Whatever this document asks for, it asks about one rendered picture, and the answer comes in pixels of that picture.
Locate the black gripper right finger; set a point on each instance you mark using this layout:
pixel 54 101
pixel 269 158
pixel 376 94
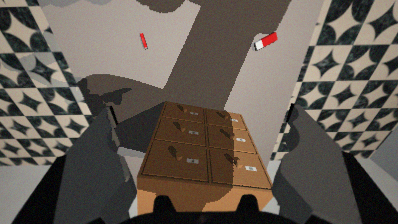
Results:
pixel 317 182

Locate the brown wooden chest of drawers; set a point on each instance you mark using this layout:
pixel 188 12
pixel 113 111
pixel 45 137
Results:
pixel 193 196

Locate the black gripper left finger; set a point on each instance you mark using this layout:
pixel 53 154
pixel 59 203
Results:
pixel 89 184

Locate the brown wooden drawer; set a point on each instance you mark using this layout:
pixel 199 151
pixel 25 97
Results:
pixel 183 112
pixel 236 141
pixel 181 132
pixel 228 168
pixel 218 118
pixel 177 161

